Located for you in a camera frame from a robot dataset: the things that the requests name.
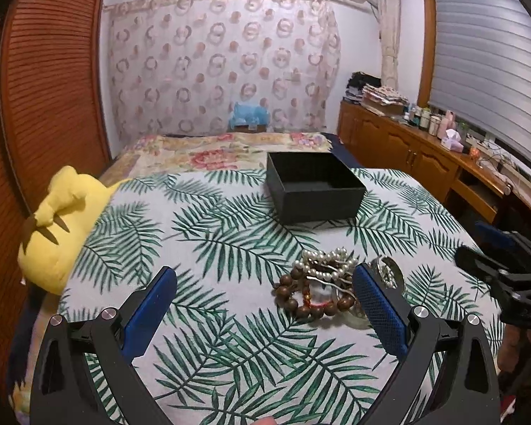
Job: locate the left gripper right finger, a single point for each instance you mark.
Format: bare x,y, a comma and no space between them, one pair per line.
445,372

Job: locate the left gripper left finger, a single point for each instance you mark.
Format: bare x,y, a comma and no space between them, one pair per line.
63,390

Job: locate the silver cuff bangle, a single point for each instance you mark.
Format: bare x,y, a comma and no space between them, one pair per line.
389,272

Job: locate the black jewelry box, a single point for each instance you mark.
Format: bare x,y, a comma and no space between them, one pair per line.
312,187

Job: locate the wooden sideboard cabinet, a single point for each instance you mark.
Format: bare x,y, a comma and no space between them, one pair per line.
454,179

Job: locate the pink tissue box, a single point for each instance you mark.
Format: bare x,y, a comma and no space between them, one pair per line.
451,141

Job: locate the yellow Pikachu plush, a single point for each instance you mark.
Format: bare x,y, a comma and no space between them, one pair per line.
54,234

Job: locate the palm leaf print cloth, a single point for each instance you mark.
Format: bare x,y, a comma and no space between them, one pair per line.
225,353

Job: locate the grey window blind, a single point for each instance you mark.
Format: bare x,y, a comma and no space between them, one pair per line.
482,67

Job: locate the stack of folded clothes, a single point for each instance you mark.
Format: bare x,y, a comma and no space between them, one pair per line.
368,92

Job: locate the floral bed quilt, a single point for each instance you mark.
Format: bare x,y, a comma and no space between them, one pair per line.
233,151

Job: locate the wooden louvered wardrobe door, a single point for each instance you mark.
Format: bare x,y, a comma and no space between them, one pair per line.
50,116

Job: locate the tied cream window curtain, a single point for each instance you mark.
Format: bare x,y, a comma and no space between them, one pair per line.
389,12

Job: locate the blue plush toy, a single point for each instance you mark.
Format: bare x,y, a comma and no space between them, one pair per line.
246,115

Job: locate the patterned lace curtain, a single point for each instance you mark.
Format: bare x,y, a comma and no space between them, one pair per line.
179,66

